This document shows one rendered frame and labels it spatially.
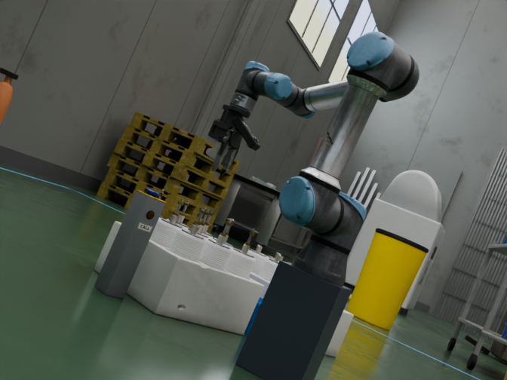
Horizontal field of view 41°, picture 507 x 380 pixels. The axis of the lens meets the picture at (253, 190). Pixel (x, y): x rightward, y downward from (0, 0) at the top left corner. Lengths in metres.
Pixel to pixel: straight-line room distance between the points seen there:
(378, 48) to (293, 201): 0.44
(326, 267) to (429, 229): 6.23
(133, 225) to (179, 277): 0.21
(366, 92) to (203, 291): 0.80
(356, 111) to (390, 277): 3.24
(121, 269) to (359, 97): 0.84
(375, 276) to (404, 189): 3.34
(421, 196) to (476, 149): 4.63
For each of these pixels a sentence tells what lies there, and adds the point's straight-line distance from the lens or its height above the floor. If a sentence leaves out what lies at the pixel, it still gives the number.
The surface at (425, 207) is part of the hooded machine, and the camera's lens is 8.10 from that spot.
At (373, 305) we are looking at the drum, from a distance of 4.93.
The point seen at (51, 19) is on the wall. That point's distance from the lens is 5.13.
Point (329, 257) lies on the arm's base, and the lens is 1.82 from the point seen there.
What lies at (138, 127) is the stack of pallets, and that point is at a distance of 5.93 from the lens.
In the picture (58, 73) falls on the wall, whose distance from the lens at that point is 5.34.
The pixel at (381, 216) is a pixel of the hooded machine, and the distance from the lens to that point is 8.11.
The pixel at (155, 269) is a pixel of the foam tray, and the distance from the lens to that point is 2.09.
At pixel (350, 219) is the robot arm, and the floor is 0.48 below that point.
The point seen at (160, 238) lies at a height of 0.20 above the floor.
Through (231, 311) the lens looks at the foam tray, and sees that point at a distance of 2.23.
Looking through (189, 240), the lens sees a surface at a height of 0.23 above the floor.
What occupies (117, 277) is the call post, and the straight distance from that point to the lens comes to 2.03.
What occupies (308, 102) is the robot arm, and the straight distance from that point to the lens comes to 2.09.
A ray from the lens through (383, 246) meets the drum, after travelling 4.94.
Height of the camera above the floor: 0.39
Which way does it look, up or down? 2 degrees up
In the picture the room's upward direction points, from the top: 23 degrees clockwise
